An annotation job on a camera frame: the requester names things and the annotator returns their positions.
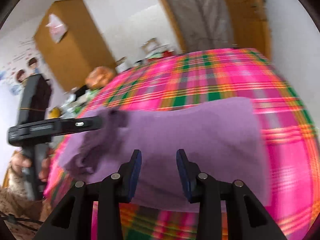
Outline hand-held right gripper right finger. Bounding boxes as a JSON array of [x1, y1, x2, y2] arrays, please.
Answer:
[[176, 149, 287, 240]]

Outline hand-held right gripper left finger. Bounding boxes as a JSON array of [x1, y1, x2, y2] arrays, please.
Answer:
[[34, 149, 142, 240]]

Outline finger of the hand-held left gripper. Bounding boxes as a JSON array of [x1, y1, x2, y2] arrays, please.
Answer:
[[56, 116, 103, 135]]

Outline purple fleece garment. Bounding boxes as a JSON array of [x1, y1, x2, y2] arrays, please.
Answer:
[[59, 97, 272, 213]]

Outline person's left hand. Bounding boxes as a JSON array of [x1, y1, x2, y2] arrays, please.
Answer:
[[11, 152, 52, 182]]

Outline bag of oranges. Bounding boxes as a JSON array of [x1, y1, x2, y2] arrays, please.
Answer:
[[85, 66, 114, 90]]

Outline white carton box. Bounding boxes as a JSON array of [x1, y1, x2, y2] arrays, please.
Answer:
[[115, 57, 129, 74]]

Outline wooden wardrobe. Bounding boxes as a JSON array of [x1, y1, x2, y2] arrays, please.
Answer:
[[34, 0, 117, 92]]

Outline cardboard box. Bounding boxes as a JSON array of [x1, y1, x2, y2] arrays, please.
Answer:
[[141, 38, 161, 54]]

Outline pink green plaid bedsheet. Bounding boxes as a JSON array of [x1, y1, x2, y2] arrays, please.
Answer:
[[44, 47, 320, 240]]

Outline white plastic bag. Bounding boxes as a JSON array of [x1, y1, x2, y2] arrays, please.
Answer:
[[45, 14, 69, 44]]

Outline grey door curtain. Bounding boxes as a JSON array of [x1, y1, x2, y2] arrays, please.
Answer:
[[160, 0, 234, 53]]

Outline wooden door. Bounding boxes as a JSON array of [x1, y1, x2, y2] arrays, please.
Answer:
[[217, 0, 272, 59]]

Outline cartoon wall stickers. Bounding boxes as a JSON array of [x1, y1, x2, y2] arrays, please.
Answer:
[[0, 39, 45, 97]]

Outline black cable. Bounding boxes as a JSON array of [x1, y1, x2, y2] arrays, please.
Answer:
[[0, 214, 44, 227]]

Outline wooden door frame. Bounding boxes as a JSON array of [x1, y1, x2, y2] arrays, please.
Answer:
[[149, 0, 187, 53]]

